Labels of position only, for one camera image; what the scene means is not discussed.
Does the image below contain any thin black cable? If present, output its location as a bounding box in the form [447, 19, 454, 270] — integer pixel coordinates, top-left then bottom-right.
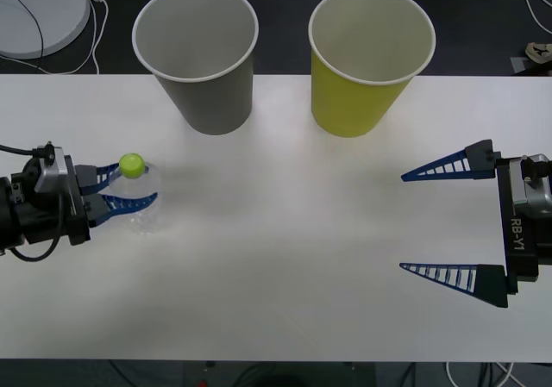
[0, 0, 46, 76]

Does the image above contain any yellow-green plastic waste bin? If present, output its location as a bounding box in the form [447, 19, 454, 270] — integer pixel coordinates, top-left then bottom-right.
[307, 0, 437, 139]

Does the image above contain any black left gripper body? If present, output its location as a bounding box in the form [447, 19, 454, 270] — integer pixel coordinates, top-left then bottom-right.
[16, 184, 91, 247]

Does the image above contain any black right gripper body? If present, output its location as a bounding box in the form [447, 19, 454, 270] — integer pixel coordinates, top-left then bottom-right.
[495, 158, 552, 296]

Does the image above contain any round pale grey disc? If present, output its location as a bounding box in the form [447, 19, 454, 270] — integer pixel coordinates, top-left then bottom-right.
[0, 0, 91, 59]

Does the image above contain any white cable under table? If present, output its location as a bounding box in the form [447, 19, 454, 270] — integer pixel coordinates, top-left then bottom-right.
[445, 360, 518, 387]

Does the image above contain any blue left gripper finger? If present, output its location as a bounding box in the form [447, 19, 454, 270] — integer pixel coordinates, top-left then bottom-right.
[76, 161, 122, 195]
[81, 191, 160, 228]

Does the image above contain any grey floor marker plate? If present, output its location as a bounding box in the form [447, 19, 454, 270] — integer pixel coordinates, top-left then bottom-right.
[511, 57, 552, 77]

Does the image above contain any person's foot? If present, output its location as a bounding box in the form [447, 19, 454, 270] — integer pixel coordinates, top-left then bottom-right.
[525, 41, 552, 65]

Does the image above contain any clear bottle with green cap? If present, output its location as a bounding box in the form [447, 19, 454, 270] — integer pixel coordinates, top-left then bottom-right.
[107, 153, 164, 237]

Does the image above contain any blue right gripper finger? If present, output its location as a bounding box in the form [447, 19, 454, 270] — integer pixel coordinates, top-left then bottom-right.
[400, 139, 502, 183]
[398, 262, 510, 309]

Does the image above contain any white power strip cable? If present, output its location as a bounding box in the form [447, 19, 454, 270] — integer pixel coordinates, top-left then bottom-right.
[0, 0, 109, 76]

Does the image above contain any grey plastic waste bin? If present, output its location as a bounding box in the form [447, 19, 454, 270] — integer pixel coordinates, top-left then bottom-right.
[131, 0, 260, 137]

